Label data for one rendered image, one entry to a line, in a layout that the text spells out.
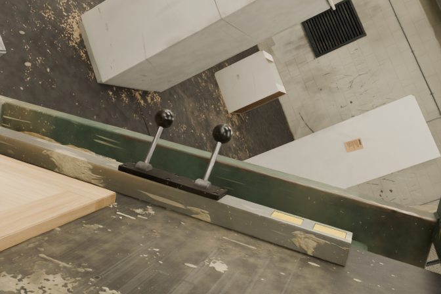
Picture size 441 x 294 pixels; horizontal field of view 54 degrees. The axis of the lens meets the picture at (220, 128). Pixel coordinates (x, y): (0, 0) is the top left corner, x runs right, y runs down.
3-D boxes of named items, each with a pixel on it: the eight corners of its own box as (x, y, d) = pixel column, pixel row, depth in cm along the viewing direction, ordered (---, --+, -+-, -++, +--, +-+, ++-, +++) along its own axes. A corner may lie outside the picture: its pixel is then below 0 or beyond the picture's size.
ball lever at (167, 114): (136, 174, 81) (163, 111, 85) (153, 179, 80) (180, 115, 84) (128, 168, 78) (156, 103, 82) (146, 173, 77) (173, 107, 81)
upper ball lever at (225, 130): (193, 191, 77) (218, 126, 82) (212, 197, 76) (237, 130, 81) (188, 186, 74) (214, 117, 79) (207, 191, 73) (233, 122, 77)
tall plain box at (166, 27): (137, 39, 412) (307, -57, 351) (157, 96, 403) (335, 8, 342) (71, 16, 328) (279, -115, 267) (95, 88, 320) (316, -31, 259)
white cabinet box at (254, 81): (226, 77, 616) (271, 55, 591) (240, 114, 608) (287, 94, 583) (213, 73, 574) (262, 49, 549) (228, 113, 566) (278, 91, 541)
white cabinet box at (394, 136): (232, 168, 502) (411, 98, 431) (250, 216, 494) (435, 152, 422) (212, 172, 446) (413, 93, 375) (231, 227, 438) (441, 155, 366)
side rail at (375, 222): (16, 137, 125) (20, 100, 123) (420, 262, 90) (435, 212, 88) (-1, 139, 119) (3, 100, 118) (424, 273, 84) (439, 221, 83)
